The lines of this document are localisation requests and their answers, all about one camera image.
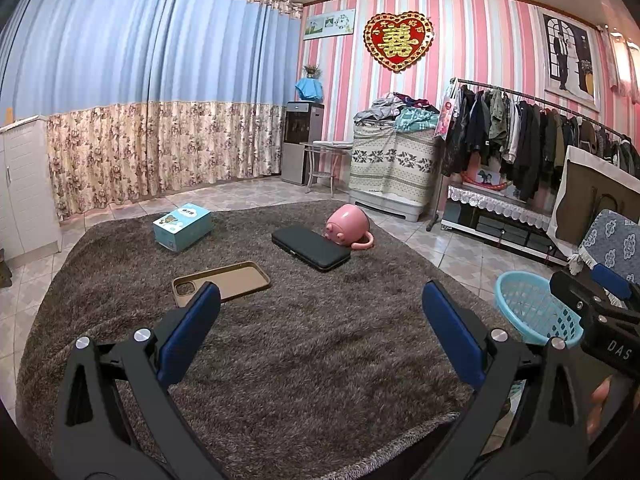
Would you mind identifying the patterned cloth covered chest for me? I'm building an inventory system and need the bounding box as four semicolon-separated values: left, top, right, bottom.
348;122;441;223

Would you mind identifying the black flat case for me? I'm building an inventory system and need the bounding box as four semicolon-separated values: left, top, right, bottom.
271;225;352;273

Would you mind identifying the row of hanging clothes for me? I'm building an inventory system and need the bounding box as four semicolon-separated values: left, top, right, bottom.
442;85;640;201

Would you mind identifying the person's right hand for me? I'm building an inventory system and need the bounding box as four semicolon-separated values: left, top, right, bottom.
585;377;615;441

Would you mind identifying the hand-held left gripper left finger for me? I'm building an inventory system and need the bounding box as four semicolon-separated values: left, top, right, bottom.
52;281;226;480

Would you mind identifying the small wall picture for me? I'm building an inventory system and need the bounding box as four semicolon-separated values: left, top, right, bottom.
303;9;357;41

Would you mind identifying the pink curtain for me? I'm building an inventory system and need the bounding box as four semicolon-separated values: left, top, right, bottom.
602;25;640;106

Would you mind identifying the pink pig-shaped cup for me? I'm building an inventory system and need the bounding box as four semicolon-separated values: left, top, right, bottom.
324;204;376;252

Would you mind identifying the low cabinet with lace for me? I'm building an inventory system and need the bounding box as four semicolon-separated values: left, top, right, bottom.
442;184;568;266

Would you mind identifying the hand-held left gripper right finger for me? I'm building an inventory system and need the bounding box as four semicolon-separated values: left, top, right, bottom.
415;280;591;480

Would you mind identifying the small metal side table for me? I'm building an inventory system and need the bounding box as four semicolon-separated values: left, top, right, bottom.
300;140;352;197

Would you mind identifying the grey water dispenser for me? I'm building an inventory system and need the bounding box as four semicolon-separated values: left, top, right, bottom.
281;101;325;186

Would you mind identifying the brown framed board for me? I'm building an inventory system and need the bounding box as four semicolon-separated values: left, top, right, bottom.
546;145;640;258

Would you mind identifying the grey shaggy rug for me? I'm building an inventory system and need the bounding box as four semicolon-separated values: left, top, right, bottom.
15;199;521;471

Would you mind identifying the blue and floral curtain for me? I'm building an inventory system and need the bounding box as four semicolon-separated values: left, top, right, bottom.
0;0;304;221

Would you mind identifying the brown phone case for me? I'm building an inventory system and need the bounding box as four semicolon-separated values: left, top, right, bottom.
171;261;272;307

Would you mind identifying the metal clothes rack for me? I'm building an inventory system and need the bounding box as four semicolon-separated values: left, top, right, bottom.
426;78;640;233

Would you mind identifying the blue cloth cover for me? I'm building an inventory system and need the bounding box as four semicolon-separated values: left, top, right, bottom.
295;77;324;103

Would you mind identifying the red heart wall decoration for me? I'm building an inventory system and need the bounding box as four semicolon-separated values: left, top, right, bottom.
363;12;434;74

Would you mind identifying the pink hanging bag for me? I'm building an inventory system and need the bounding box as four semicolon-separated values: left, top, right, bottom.
433;85;458;140

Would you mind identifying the light blue plastic basket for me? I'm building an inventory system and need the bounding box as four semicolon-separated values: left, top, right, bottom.
495;271;585;346

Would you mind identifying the light blue cardboard box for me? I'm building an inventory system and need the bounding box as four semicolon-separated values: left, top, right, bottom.
152;203;213;252

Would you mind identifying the wedding wall poster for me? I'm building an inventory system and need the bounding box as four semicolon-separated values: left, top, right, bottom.
537;6;601;112

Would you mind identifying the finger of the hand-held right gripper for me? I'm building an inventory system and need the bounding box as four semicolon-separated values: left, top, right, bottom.
549;271;610;320
590;263;632;301

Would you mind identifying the pile of clothes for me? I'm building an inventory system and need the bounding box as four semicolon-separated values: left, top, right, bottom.
353;92;441;133

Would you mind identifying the white cabinet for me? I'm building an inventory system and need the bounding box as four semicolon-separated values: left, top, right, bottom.
0;115;63;263

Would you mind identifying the blue patterned cushion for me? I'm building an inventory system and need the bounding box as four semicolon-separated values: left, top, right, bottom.
567;208;640;286

